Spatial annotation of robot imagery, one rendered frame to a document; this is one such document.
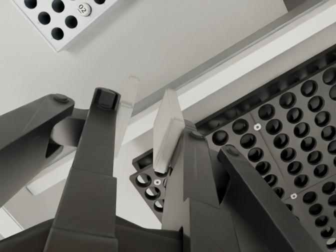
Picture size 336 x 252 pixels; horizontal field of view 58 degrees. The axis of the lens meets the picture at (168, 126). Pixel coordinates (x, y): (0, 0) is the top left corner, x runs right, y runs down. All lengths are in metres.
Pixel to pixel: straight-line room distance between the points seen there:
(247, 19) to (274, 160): 0.18
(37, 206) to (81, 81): 0.16
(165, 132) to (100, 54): 0.23
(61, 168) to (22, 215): 0.05
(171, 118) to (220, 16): 0.23
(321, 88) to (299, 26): 0.05
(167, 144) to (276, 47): 0.13
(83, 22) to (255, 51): 0.18
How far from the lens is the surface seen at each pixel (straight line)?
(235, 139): 0.25
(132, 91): 0.17
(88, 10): 0.33
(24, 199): 0.28
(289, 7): 0.45
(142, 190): 0.26
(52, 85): 0.39
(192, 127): 0.18
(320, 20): 0.26
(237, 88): 0.30
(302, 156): 0.27
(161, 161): 0.16
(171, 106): 0.17
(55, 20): 0.34
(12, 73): 0.41
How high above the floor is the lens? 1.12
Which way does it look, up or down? 71 degrees down
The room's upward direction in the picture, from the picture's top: 173 degrees clockwise
